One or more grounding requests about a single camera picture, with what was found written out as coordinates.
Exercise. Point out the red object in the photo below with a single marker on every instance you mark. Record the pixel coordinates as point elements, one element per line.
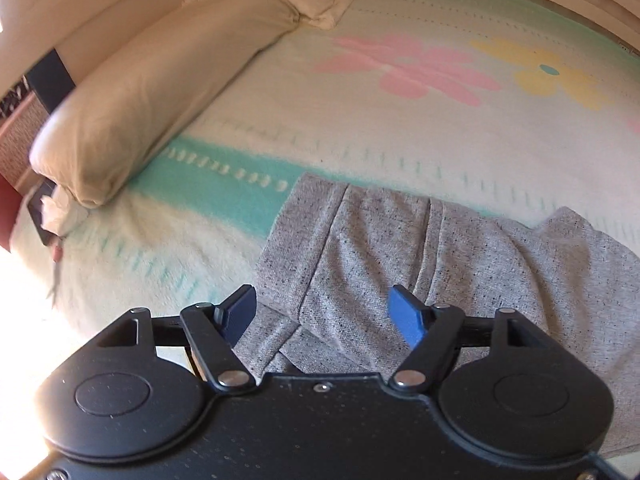
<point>6,215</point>

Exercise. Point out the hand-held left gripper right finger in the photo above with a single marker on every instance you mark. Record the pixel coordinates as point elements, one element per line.
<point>407,316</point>

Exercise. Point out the large beige pillow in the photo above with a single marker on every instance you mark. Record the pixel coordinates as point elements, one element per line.
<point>150,95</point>

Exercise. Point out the white crumpled tissue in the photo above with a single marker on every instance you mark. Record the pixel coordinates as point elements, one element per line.
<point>62,212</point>

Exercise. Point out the black phone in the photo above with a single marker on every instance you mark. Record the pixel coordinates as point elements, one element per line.
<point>39,212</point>

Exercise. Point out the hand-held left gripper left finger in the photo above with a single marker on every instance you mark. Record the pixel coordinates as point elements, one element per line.
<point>239,316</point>

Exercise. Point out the floral bed blanket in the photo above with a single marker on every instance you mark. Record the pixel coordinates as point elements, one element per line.
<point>400,125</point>

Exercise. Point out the grey pants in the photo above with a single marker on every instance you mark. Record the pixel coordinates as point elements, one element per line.
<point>430,280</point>

